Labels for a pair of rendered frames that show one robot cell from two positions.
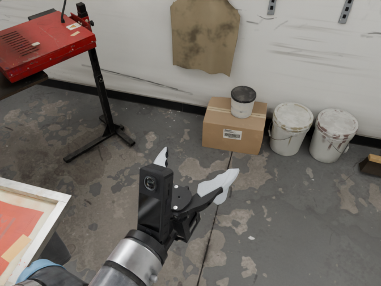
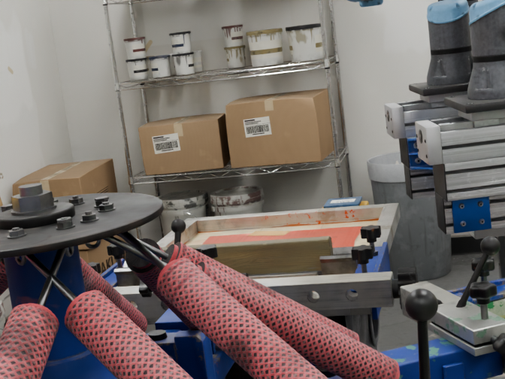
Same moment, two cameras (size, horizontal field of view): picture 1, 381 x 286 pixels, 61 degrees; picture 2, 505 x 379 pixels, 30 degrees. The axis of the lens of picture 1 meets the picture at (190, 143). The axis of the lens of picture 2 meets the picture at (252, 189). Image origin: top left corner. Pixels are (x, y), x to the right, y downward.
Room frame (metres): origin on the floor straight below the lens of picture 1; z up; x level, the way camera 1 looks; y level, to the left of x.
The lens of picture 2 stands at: (0.66, 3.05, 1.51)
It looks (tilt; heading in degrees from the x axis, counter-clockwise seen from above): 10 degrees down; 268
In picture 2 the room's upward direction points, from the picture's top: 7 degrees counter-clockwise
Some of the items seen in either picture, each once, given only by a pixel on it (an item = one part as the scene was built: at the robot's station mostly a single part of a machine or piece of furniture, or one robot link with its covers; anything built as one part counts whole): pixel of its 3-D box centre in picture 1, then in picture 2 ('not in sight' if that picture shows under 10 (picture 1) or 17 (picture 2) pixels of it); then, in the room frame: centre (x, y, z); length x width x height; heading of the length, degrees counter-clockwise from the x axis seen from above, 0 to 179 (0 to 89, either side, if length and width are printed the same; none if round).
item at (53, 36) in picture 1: (39, 42); not in sight; (1.87, 0.95, 1.06); 0.61 x 0.46 x 0.12; 134
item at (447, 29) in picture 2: not in sight; (449, 23); (-0.04, 0.35, 1.42); 0.13 x 0.12 x 0.14; 62
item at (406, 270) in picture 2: not in sight; (400, 288); (0.38, 1.48, 1.02); 0.07 x 0.06 x 0.07; 74
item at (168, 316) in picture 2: not in sight; (188, 319); (0.75, 1.49, 1.02); 0.17 x 0.06 x 0.05; 74
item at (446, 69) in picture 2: not in sight; (452, 65); (-0.04, 0.36, 1.31); 0.15 x 0.15 x 0.10
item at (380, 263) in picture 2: not in sight; (370, 278); (0.39, 1.26, 0.97); 0.30 x 0.05 x 0.07; 74
